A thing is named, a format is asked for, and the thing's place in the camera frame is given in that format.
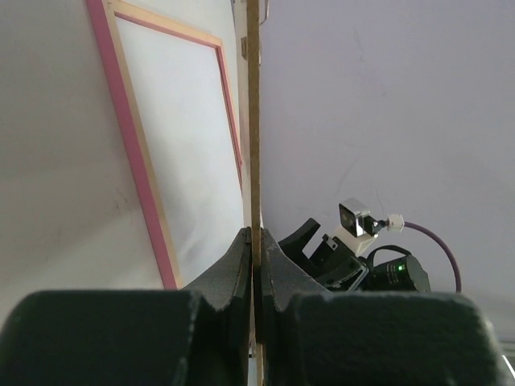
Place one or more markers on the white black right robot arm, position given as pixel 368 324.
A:
pixel 393 268

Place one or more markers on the pink wooden picture frame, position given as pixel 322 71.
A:
pixel 103 19

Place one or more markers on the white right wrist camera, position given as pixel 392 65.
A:
pixel 357 229

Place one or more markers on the brown cardboard backing board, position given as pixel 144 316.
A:
pixel 247 18

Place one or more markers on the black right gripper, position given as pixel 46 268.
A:
pixel 332 264

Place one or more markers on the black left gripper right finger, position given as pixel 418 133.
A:
pixel 316 337

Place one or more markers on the mountain landscape photo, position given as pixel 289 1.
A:
pixel 181 88

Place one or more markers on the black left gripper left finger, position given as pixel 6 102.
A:
pixel 197 335

